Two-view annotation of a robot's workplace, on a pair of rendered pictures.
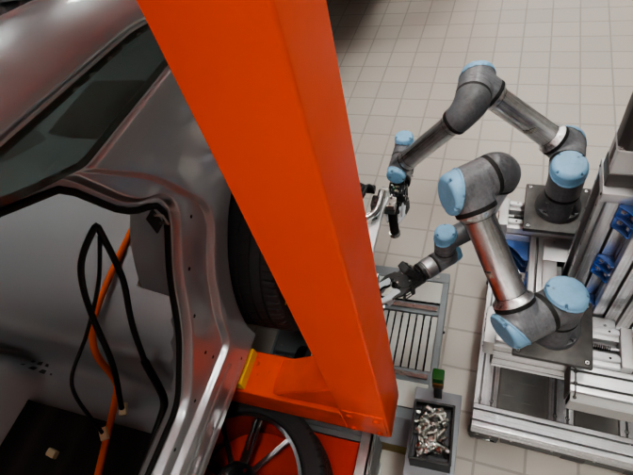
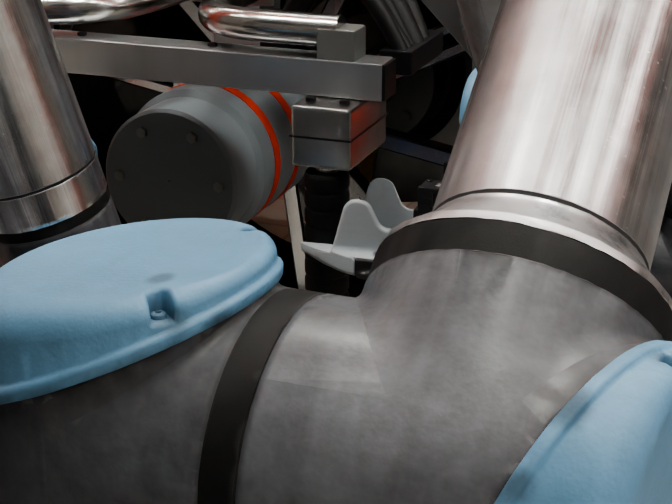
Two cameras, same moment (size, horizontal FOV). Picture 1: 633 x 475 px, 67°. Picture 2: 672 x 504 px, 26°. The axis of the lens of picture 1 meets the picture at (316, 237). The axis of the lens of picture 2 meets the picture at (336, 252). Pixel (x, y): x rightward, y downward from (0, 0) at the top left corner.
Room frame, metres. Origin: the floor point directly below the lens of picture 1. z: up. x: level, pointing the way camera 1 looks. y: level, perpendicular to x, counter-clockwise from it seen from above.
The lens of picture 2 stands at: (0.98, -1.39, 1.23)
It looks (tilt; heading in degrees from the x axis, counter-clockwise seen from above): 20 degrees down; 80
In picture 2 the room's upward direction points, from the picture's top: straight up
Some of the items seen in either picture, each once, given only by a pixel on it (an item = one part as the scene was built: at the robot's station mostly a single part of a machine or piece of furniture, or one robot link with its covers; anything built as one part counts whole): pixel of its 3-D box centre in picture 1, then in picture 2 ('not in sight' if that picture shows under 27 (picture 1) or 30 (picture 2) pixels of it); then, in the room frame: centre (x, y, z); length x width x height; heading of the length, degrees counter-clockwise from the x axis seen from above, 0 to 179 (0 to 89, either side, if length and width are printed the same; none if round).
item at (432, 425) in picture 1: (431, 434); not in sight; (0.45, -0.17, 0.51); 0.20 x 0.14 x 0.13; 152
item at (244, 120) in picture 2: not in sight; (218, 149); (1.09, -0.08, 0.85); 0.21 x 0.14 x 0.14; 60
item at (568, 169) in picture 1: (566, 174); (144, 407); (0.99, -0.88, 0.98); 0.13 x 0.12 x 0.14; 148
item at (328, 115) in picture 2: (383, 204); (340, 122); (1.17, -0.28, 0.93); 0.09 x 0.05 x 0.05; 60
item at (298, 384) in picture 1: (276, 375); not in sight; (0.76, 0.29, 0.69); 0.52 x 0.17 x 0.35; 60
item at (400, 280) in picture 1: (409, 280); not in sight; (0.90, -0.27, 0.80); 0.12 x 0.08 x 0.09; 106
